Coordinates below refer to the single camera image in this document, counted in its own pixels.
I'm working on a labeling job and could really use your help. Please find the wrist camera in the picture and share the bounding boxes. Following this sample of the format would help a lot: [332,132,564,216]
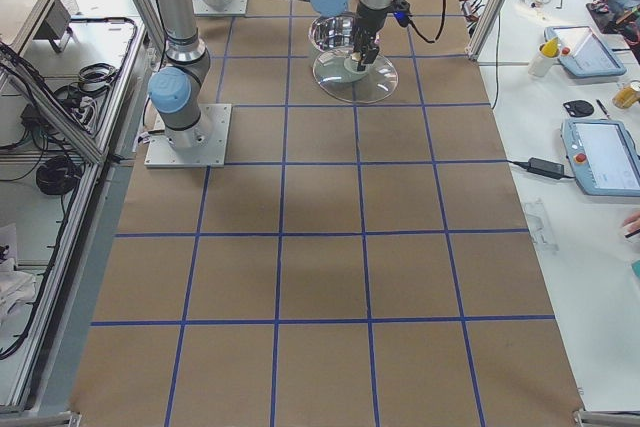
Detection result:
[393,0,411,28]

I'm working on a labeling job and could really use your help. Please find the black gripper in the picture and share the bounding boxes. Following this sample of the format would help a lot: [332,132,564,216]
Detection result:
[352,2,388,71]

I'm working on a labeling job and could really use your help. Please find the far teach pendant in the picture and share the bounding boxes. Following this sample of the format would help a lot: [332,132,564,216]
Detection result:
[544,26,627,78]

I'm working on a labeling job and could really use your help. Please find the black power adapter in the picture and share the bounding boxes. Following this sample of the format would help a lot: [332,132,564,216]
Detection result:
[526,157,565,180]

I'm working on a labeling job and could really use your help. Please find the teach pendant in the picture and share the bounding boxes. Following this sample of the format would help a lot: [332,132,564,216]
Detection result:
[560,118,639,197]
[544,26,627,78]

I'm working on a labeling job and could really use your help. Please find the crumpled white cloth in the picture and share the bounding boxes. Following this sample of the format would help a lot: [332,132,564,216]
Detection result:
[0,222,37,333]

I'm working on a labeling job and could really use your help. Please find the clear plastic holder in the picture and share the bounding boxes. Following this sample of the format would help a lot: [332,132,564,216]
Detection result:
[521,199,559,254]

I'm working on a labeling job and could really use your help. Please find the near teach pendant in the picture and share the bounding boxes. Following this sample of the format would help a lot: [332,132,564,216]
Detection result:
[560,118,639,197]

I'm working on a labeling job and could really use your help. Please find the glass pot lid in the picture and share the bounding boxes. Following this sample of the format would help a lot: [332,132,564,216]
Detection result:
[312,47,399,104]

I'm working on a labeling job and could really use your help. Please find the white electric cooking pot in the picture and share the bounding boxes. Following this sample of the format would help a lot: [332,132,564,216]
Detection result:
[308,12,355,56]

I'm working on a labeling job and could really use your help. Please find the coiled black cables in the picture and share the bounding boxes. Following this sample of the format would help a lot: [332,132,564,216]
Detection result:
[34,154,83,197]

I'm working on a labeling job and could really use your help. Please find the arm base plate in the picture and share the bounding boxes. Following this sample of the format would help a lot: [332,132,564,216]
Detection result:
[145,104,232,168]
[192,0,248,17]

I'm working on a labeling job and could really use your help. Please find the brown grid table mat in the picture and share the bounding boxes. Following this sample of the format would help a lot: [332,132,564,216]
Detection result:
[70,0,581,426]

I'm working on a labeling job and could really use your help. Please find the black round disc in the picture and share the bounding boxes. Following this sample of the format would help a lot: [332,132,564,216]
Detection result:
[563,100,595,118]

